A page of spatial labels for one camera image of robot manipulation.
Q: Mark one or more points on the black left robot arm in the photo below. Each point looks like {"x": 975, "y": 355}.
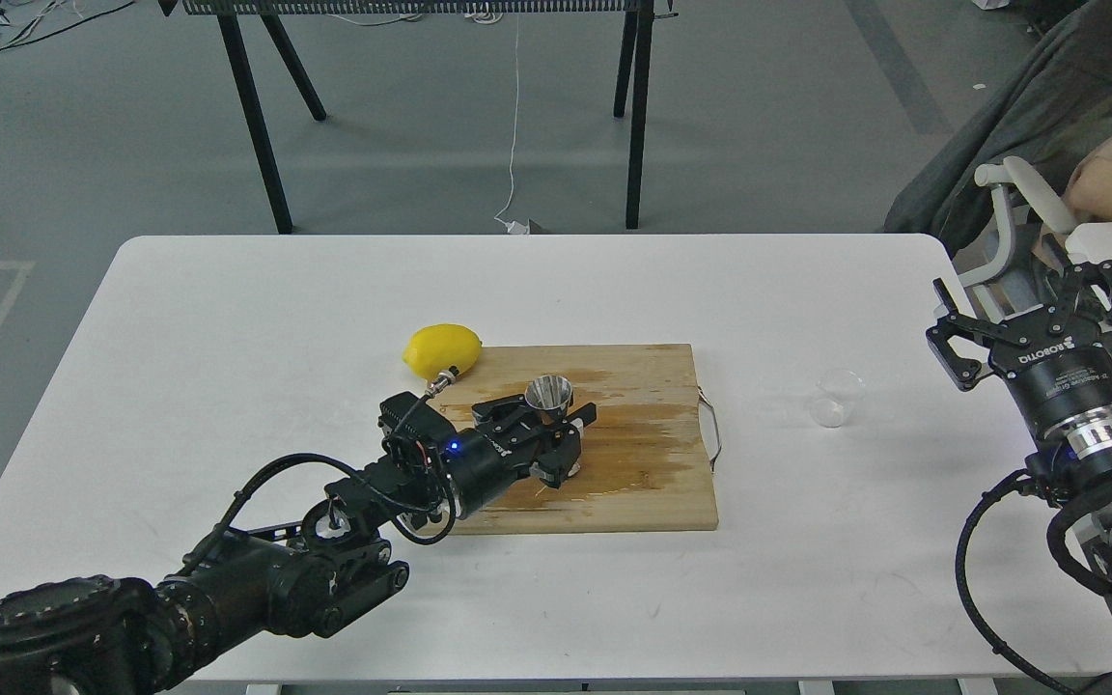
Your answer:
{"x": 311, "y": 577}

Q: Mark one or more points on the black trestle table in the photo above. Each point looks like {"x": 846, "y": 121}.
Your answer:
{"x": 434, "y": 82}

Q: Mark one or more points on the wooden cutting board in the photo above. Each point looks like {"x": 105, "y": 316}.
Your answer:
{"x": 644, "y": 466}

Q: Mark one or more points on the clear plastic measuring cup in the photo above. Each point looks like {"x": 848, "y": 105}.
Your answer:
{"x": 838, "y": 394}

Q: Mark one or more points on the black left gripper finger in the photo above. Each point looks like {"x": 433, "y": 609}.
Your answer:
{"x": 511, "y": 413}
{"x": 557, "y": 456}

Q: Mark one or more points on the yellow lemon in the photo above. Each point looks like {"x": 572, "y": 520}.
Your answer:
{"x": 438, "y": 348}

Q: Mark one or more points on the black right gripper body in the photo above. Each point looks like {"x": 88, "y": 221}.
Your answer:
{"x": 1054, "y": 369}

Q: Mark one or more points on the grey office chair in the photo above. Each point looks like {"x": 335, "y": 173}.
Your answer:
{"x": 1053, "y": 112}

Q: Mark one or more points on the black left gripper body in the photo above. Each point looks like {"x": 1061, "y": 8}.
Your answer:
{"x": 483, "y": 462}

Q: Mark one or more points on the steel double jigger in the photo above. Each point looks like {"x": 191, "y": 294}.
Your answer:
{"x": 551, "y": 395}

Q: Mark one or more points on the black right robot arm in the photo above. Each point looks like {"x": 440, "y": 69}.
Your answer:
{"x": 1071, "y": 473}

